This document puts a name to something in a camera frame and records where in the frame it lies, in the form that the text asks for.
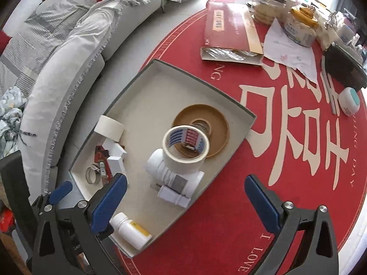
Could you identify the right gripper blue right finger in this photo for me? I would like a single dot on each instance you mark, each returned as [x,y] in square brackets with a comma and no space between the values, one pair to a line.
[317,252]

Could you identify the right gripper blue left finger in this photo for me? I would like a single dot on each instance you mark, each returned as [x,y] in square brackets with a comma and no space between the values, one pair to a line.
[69,241]

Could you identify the red card box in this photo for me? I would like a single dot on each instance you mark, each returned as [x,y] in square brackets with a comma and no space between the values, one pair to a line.
[100,158]

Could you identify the white foam block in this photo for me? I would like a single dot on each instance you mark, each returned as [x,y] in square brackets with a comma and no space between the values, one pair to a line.
[114,148]

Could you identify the tape roll yellow core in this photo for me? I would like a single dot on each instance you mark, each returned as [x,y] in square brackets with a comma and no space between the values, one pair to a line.
[109,128]

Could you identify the white pill bottle grey label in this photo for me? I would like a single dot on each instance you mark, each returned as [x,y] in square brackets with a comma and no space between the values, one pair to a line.
[184,184]

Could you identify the white tape roll striped core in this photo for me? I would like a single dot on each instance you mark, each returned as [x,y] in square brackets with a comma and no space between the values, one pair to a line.
[185,148]

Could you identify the white bottle yellow label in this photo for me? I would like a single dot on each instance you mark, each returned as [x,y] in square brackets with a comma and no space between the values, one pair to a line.
[130,231]

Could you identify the round red rug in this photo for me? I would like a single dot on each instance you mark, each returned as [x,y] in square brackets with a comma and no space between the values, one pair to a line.
[297,146]

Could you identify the floral cloth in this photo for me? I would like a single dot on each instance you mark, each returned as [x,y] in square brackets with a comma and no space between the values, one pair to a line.
[12,105]

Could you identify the grey cardboard box tray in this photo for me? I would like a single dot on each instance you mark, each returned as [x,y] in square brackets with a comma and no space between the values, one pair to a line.
[147,107]

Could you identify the brown round tape disc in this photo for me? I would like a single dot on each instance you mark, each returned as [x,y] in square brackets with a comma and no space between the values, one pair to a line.
[209,120]

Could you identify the white teal round container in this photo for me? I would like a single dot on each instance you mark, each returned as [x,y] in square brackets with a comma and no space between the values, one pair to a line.
[349,101]

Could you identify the grey fabric sofa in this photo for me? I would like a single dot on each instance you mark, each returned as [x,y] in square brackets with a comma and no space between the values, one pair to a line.
[53,58]

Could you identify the black radio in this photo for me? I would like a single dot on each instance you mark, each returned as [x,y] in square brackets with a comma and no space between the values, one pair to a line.
[344,68]

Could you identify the white paper sheet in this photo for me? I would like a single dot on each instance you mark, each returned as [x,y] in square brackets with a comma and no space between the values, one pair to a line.
[281,49]

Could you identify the clear jar of biscuits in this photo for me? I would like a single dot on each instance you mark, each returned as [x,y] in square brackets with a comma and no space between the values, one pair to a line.
[265,11]

